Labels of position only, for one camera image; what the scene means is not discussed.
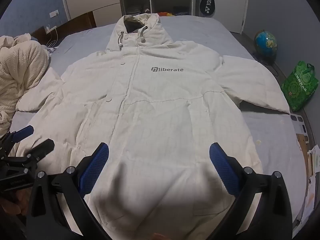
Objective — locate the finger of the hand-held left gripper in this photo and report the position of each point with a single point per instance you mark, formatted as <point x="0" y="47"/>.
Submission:
<point x="41" y="147"/>
<point x="23" y="130"/>

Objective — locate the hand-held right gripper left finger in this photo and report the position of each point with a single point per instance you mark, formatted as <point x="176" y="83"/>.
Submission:
<point x="95" y="165"/>

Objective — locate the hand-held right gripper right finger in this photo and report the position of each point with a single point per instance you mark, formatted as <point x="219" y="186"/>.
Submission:
<point x="223" y="167"/>

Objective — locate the white hooded jacket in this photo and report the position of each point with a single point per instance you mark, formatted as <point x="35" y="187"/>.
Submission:
<point x="155" y="105"/>

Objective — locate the cream fleece blanket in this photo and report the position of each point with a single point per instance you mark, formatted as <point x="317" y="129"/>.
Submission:
<point x="20" y="67"/>

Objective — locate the pile of papers and boxes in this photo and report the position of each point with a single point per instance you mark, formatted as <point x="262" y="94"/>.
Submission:
<point x="308" y="155"/>

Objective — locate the white power strip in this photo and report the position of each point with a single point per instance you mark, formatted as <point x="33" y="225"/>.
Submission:
<point x="50" y="29"/>

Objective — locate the green shopping bag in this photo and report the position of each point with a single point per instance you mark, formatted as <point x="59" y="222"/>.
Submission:
<point x="300" y="87"/>

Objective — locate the brown wooden headboard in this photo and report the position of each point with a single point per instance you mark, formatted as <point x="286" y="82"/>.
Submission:
<point x="75" y="23"/>

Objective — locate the blue globe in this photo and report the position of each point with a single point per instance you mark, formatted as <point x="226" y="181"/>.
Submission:
<point x="265" y="42"/>

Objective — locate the bed with grey sheet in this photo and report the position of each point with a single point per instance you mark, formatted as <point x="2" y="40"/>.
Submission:
<point x="195" y="30"/>

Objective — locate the orange and yellow packets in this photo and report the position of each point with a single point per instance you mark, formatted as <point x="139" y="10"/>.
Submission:
<point x="166" y="14"/>

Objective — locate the white wall socket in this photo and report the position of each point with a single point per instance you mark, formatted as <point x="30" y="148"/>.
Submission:
<point x="54" y="14"/>

